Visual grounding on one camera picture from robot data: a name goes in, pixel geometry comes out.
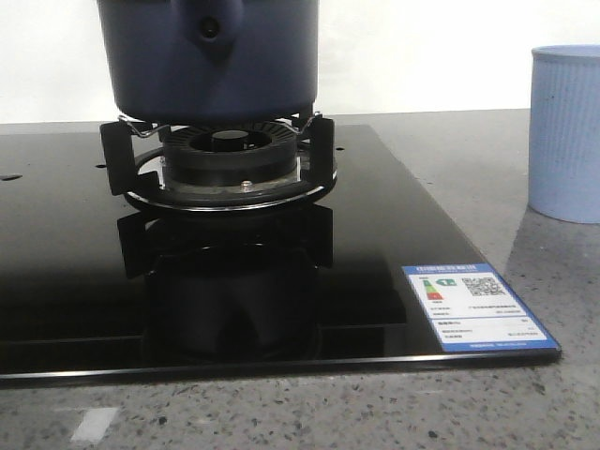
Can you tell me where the right gas burner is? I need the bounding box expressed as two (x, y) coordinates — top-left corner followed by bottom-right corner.
(162, 122), (298, 192)

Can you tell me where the black glass gas cooktop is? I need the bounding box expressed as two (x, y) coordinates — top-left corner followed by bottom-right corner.
(1, 126), (562, 387)

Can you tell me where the right black pot support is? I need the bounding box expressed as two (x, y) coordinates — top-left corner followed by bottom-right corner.
(99, 111), (338, 215)

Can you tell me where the dark blue pot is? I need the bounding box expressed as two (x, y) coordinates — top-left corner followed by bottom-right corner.
(97, 0), (319, 125)

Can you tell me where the blue energy label sticker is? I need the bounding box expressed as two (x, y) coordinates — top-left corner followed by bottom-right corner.
(402, 263), (559, 353)

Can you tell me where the light blue ribbed cup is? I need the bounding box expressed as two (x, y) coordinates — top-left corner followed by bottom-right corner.
(529, 44), (599, 224)

